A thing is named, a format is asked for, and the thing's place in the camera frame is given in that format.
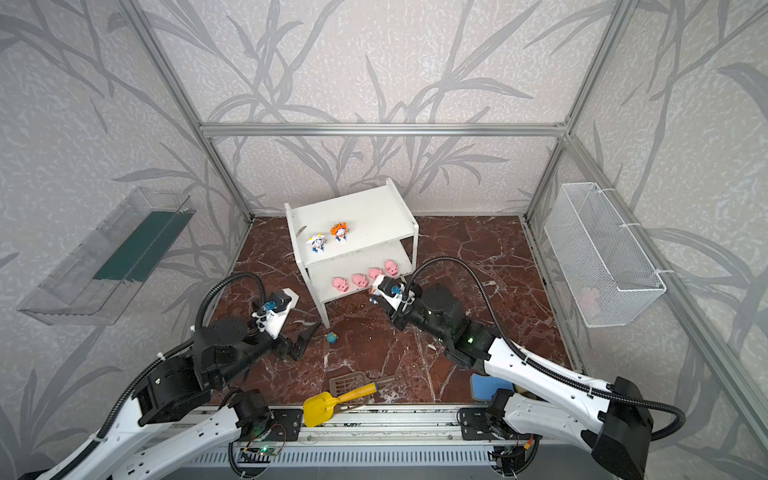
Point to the white blue small figurine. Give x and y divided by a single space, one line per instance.
317 243

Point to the brown slotted spatula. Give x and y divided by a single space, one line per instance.
346 383

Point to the orange blue cat figurine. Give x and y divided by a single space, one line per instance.
340 231

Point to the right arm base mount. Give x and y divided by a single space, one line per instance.
477 425

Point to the pink pig toy pair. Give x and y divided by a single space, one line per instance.
341 284
360 280

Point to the yellow toy shovel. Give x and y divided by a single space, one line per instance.
320 408

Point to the green circuit board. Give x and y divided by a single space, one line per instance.
259 454

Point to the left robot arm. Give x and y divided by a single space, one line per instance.
167 391

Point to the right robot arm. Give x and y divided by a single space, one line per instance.
552 401

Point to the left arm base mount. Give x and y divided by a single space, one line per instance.
257 421

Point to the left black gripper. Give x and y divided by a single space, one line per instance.
287 344

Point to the white two-tier shelf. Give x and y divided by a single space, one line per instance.
380 227

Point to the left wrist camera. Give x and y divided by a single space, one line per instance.
271 316

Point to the pink toy in basket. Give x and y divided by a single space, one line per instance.
589 303

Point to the white wire mesh basket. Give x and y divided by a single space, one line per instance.
595 247

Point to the clear plastic wall bin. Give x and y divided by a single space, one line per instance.
95 283

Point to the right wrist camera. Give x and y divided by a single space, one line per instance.
390 295

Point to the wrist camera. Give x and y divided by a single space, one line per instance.
271 316
390 295

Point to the aluminium front rail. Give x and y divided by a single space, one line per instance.
421 424

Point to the blue sponge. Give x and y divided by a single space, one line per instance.
483 388

